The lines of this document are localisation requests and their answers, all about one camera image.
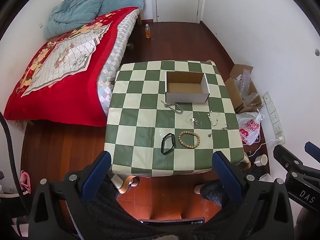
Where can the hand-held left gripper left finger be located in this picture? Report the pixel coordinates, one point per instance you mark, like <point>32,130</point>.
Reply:
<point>97,177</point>

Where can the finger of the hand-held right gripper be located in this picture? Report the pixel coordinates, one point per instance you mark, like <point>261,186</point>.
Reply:
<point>283,156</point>
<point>312,148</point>

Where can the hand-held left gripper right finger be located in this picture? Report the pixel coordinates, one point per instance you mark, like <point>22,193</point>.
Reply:
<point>225,172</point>

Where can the white cardboard box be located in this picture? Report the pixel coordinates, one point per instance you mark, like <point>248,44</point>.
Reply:
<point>186,98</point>

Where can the white charger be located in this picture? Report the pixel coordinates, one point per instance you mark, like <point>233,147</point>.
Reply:
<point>281,140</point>

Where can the white mug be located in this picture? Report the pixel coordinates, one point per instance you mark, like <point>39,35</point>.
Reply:
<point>261,160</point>

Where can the person's right leg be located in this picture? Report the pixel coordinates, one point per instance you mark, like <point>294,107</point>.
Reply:
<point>212,192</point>

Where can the person's leg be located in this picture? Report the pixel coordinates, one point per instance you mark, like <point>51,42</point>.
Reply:
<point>110,205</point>
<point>212,192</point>

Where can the person's left leg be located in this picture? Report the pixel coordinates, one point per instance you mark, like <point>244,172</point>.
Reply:
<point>110,205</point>

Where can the white power strip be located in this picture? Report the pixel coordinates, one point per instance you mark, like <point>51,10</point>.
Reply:
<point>272,115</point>

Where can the white and red plastic bag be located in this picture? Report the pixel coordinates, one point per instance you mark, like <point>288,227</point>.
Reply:
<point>250,130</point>

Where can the pink slippers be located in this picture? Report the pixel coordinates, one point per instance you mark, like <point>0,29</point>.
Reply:
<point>25,182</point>

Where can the table with green checkered cloth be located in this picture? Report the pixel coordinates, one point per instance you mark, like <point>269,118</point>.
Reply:
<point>147,120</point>

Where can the brown cardboard box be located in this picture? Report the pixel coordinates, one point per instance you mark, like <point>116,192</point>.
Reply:
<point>235,92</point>

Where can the clear plastic wrap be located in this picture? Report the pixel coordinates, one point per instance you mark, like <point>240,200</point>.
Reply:
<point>246,85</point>

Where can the red floral blanket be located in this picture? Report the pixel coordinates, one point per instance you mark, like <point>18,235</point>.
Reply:
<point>75,92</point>

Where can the bed with checkered sheet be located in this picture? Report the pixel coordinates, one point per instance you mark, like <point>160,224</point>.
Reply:
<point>112,60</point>

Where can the bottle of orange liquid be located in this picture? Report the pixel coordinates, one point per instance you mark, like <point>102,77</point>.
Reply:
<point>148,32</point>

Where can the blue quilt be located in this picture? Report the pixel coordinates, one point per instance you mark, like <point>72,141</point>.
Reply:
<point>75,12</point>

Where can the white door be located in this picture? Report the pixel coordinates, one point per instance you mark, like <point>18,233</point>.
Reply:
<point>177,0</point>

